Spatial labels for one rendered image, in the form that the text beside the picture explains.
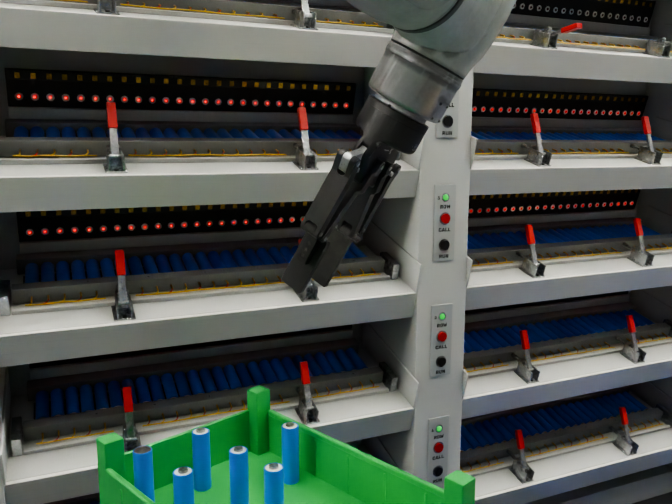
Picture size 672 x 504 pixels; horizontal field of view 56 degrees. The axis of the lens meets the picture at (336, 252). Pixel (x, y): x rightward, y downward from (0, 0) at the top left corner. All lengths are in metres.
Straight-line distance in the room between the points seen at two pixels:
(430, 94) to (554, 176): 0.53
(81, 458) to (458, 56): 0.71
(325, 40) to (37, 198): 0.44
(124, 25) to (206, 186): 0.22
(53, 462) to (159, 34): 0.58
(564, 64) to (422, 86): 0.54
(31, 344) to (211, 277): 0.26
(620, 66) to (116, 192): 0.88
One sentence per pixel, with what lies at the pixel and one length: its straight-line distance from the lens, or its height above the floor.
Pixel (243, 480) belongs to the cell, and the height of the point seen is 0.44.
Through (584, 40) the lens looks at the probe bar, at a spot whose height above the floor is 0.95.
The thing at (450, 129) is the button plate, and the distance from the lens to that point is 1.03.
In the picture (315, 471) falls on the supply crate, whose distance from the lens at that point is 0.73.
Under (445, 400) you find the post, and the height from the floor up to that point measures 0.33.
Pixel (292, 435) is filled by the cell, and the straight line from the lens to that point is 0.70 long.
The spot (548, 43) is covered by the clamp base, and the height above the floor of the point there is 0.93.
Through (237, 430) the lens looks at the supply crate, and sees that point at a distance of 0.77.
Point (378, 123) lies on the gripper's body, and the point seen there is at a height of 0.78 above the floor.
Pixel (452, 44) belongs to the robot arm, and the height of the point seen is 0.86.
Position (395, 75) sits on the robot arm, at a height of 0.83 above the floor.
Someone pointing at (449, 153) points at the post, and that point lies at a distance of 1.04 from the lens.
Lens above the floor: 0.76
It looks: 9 degrees down
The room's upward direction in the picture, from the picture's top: straight up
